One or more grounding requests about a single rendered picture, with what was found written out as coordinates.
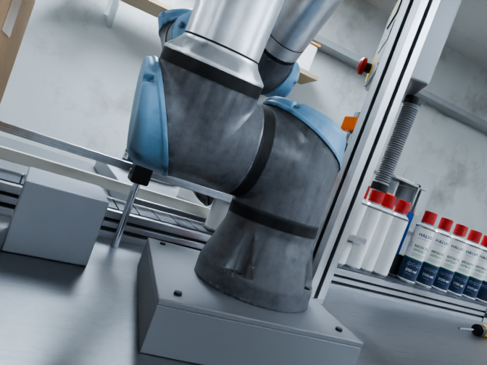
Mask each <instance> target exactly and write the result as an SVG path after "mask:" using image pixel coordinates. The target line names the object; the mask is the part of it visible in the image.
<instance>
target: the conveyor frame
mask: <svg viewBox="0 0 487 365"><path fill-rule="evenodd" d="M21 190H22V185H18V184H14V183H11V182H6V181H3V180H0V214H2V215H5V216H9V217H12V215H13V212H14V209H15V207H16V204H17V200H18V198H19V195H20V192H21ZM121 215H122V211H118V210H114V209H109V208H108V209H107V212H106V214H105V217H104V220H103V222H102V225H101V228H100V230H99V234H98V236H99V237H103V238H109V239H113V237H114V234H115V231H116V229H117V226H118V223H119V221H120V217H121ZM211 236H212V235H210V234H206V233H203V232H198V231H195V230H190V229H187V228H184V227H179V226H176V225H171V224H168V223H164V222H160V221H157V220H153V219H148V218H145V217H140V216H137V215H134V214H130V216H129V218H128V221H127V224H126V226H125V229H124V232H123V234H122V237H121V240H120V241H122V242H126V243H131V244H135V245H138V246H144V247H145V245H146V242H147V239H148V238H153V239H156V240H161V241H164V242H167V243H172V244H175V245H179V246H183V247H186V248H192V249H195V250H197V251H201V250H202V248H203V247H204V246H205V244H206V243H207V241H208V240H209V239H210V238H211ZM329 288H333V289H336V290H342V291H346V292H349V293H355V294H359V295H365V296H368V297H371V298H377V299H381V300H385V301H390V302H394V303H400V304H404V305H408V306H414V307H417V308H421V309H426V310H430V311H436V312H439V313H443V314H449V315H452V316H458V317H462V318H466V319H471V320H475V321H479V322H482V321H483V318H484V316H485V314H486V311H487V307H485V306H482V305H479V304H476V303H471V302H468V301H463V300H460V299H456V298H452V297H449V296H445V295H440V294H437V293H432V292H429V291H426V290H421V289H418V288H413V287H410V286H406V285H402V284H399V283H395V282H390V281H387V280H382V279H379V278H376V277H371V276H368V275H365V274H360V273H356V272H351V271H349V270H345V269H340V268H337V267H336V271H335V273H334V275H333V279H332V280H331V283H330V286H329Z"/></svg>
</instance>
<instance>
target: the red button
mask: <svg viewBox="0 0 487 365"><path fill-rule="evenodd" d="M367 60H368V58H365V57H364V58H362V59H360V61H359V63H358V65H357V74H358V75H362V73H363V72H365V73H367V74H369V72H370V70H371V67H372V64H371V63H368V62H367Z"/></svg>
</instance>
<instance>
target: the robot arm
mask: <svg viewBox="0 0 487 365"><path fill-rule="evenodd" d="M342 1H343V0H196V2H195V4H194V7H193V9H190V8H180V9H170V10H166V11H164V12H161V13H160V14H159V16H158V25H159V30H158V34H159V37H160V41H161V45H162V53H161V55H160V58H159V59H158V57H156V56H146V57H145V58H144V59H143V62H142V65H141V69H140V73H139V76H138V81H137V85H136V91H135V95H134V99H133V105H132V110H131V115H130V123H129V128H128V139H127V151H128V156H129V157H130V159H131V160H132V161H133V162H134V163H135V164H137V165H139V166H141V167H145V168H147V169H150V170H153V171H155V172H159V173H161V175H162V176H164V177H166V176H171V177H175V178H178V179H180V180H185V181H187V182H190V183H194V184H197V185H200V186H204V187H206V188H211V189H213V190H217V191H220V192H223V193H227V194H230V195H232V196H233V197H232V201H231V203H230V206H229V209H228V213H227V214H226V216H225V218H224V220H223V221H222V222H221V223H220V225H219V227H218V228H217V229H216V230H215V232H214V233H213V235H212V236H211V238H210V239H209V240H208V241H207V243H206V244H205V246H204V247H203V248H202V250H201V251H200V253H199V256H198V259H197V261H196V265H195V267H194V271H195V273H196V274H197V276H198V277H199V278H200V279H201V280H203V281H204V282H205V283H207V284H208V285H210V286H211V287H213V288H214V289H216V290H218V291H220V292H221V293H224V294H226V295H228V296H230V297H232V298H235V299H237V300H239V301H242V302H244V303H247V304H250V305H253V306H257V307H260V308H262V309H267V310H271V311H277V312H283V313H290V314H296V313H301V312H304V311H306V310H307V307H308V304H309V300H310V298H311V295H312V254H313V244H314V241H315V238H316V235H317V231H318V229H319V227H320V223H321V221H322V217H323V214H324V212H325V208H326V206H327V203H328V199H329V197H330V193H331V191H332V188H333V185H334V182H335V180H336V176H337V174H338V172H339V171H340V170H341V166H342V163H341V160H342V157H343V154H344V150H345V148H346V138H345V134H344V132H343V130H342V129H341V128H340V127H339V126H338V125H337V124H336V123H335V122H334V121H333V120H332V119H331V118H329V117H327V116H326V115H324V114H323V113H321V112H319V111H318V110H316V109H313V108H312V107H310V106H307V105H305V104H299V103H297V102H296V101H294V100H292V99H289V98H286V97H287V96H288V95H289V94H290V93H291V92H292V90H293V89H294V86H295V84H296V83H297V81H298V79H299V73H300V67H299V64H298V62H297V59H298V58H299V57H300V56H301V55H302V53H303V52H304V50H305V49H306V48H307V47H308V45H309V44H310V43H311V42H312V40H313V39H314V37H315V36H316V35H317V34H318V33H319V31H320V30H321V28H322V27H323V26H324V24H325V23H326V22H327V21H328V19H329V18H330V16H331V15H332V14H333V13H334V12H335V10H336V9H337V8H338V6H339V5H340V4H341V2H342ZM260 95H264V96H267V97H269V98H267V99H266V100H265V101H264V102H263V103H260V102H258V99H259V96H260Z"/></svg>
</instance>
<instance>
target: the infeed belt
mask: <svg viewBox="0 0 487 365"><path fill-rule="evenodd" d="M25 177H26V174H24V175H23V177H22V173H20V172H15V171H12V170H9V169H5V168H1V167H0V180H3V181H6V182H9V183H14V184H18V185H23V183H24V181H25ZM106 197H107V196H106ZM107 200H108V202H109V206H108V208H109V209H114V210H118V211H123V209H124V207H125V203H126V201H121V200H118V199H115V198H110V197H107ZM130 213H131V214H134V215H137V216H140V217H145V218H148V219H153V220H157V221H160V222H164V223H168V224H171V225H176V226H179V227H184V228H187V229H190V230H195V231H198V232H203V233H206V234H210V235H213V232H212V231H209V230H208V229H206V228H205V227H204V224H205V223H201V222H197V221H194V220H192V219H187V218H184V217H179V216H176V215H173V214H168V213H165V212H163V211H157V210H155V209H150V208H147V207H144V206H139V205H136V204H133V208H132V210H131V212H130ZM337 268H340V269H345V270H349V271H351V272H356V273H360V274H365V275H368V276H371V277H376V278H379V279H382V280H387V281H390V282H395V283H399V284H402V285H406V286H410V287H413V288H418V289H421V290H426V291H429V292H432V293H437V294H440V295H445V296H449V297H452V298H456V299H460V300H463V301H468V302H471V303H476V304H479V305H482V306H484V305H483V304H482V303H478V302H477V301H471V300H469V299H467V298H464V297H462V296H461V298H460V297H457V296H455V295H452V294H450V293H448V292H446V293H442V292H439V291H437V290H434V289H433V288H431V289H427V288H424V287H421V286H419V285H417V284H414V285H410V284H408V283H406V282H403V281H401V280H399V279H397V278H396V275H392V274H388V275H387V277H381V276H379V275H377V274H374V273H368V272H364V271H362V270H355V269H351V268H349V267H346V266H344V267H343V266H339V265H338V266H337Z"/></svg>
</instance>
